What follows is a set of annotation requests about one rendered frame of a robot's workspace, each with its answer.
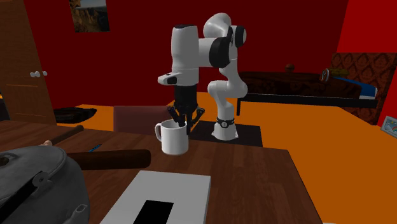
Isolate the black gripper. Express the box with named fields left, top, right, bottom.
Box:
left=167, top=83, right=205, bottom=136

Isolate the white mug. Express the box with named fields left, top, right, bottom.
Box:
left=154, top=118, right=190, bottom=156

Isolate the dark red chair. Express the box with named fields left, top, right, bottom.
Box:
left=113, top=105, right=172, bottom=136

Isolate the black robot stand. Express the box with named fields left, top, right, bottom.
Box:
left=188, top=120, right=264, bottom=148

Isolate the white box with black slot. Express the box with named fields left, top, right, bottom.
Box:
left=99, top=169, right=212, bottom=224

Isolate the dark brown rolling pin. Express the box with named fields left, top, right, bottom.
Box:
left=66, top=149, right=152, bottom=171

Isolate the brown wooden table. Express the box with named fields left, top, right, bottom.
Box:
left=0, top=120, right=324, bottom=224

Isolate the black floor cushion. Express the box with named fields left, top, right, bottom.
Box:
left=53, top=106, right=98, bottom=125

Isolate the dark bed with patterned headboard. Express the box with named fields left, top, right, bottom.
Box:
left=235, top=52, right=397, bottom=126

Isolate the brown stick with pale tip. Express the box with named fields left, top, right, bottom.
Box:
left=39, top=124, right=85, bottom=147

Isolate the grey lidded pot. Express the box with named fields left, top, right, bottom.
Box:
left=0, top=145, right=92, bottom=224

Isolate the brown wooden door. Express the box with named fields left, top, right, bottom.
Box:
left=0, top=0, right=57, bottom=126

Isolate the small framed rainbow picture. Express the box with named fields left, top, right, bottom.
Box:
left=380, top=115, right=397, bottom=139

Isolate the landscape wall picture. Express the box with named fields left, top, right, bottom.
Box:
left=68, top=0, right=111, bottom=34

